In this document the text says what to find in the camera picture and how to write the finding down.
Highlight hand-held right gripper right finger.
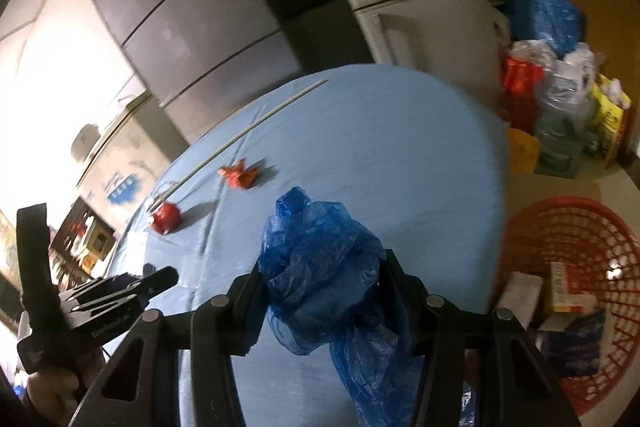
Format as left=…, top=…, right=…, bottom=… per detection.
left=382, top=248, right=583, bottom=427

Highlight dark framed pictures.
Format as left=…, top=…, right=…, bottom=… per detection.
left=50, top=199, right=116, bottom=280

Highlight orange and white box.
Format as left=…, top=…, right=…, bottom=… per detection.
left=542, top=261, right=597, bottom=315

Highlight person's left hand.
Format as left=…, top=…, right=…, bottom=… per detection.
left=25, top=349, right=107, bottom=427

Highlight orange crumpled wrapper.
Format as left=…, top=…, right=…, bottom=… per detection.
left=218, top=159, right=264, bottom=190

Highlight yellow plastic bucket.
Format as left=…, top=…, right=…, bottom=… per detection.
left=506, top=128, right=542, bottom=172

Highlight red plastic basket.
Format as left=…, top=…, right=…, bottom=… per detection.
left=492, top=197, right=640, bottom=415

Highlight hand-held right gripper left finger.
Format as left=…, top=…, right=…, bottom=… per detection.
left=67, top=257, right=273, bottom=427

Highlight red crumpled ball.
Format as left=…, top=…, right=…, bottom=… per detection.
left=151, top=202, right=182, bottom=236

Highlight thin white stick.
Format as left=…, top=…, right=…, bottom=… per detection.
left=147, top=79, right=328, bottom=212

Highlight white carton box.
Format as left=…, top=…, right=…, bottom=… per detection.
left=495, top=272, right=544, bottom=333

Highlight large hanging blue bag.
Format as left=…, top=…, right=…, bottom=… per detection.
left=507, top=0, right=586, bottom=58

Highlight silver refrigerator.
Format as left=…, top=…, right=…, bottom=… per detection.
left=75, top=0, right=306, bottom=145

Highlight red shopping bag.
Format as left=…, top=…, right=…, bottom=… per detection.
left=501, top=54, right=546, bottom=132

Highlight yellow printed bag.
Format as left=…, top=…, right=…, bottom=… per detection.
left=585, top=74, right=632, bottom=168

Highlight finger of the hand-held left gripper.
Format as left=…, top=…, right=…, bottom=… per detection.
left=75, top=266, right=180, bottom=314
left=59, top=263, right=155, bottom=303

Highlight round table with blue cloth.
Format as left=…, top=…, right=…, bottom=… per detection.
left=102, top=63, right=511, bottom=427

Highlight white round appliance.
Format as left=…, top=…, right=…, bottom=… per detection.
left=70, top=124, right=104, bottom=158

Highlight clear plastic water jug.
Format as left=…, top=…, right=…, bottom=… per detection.
left=532, top=102, right=596, bottom=180

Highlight clear crumpled plastic bags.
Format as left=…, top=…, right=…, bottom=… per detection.
left=510, top=39, right=599, bottom=108

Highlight blue plastic bag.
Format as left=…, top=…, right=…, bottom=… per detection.
left=261, top=187, right=436, bottom=427

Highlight dark blue packet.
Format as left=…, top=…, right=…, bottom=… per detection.
left=540, top=309, right=608, bottom=379

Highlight white refrigerator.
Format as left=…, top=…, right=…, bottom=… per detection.
left=295, top=0, right=511, bottom=98

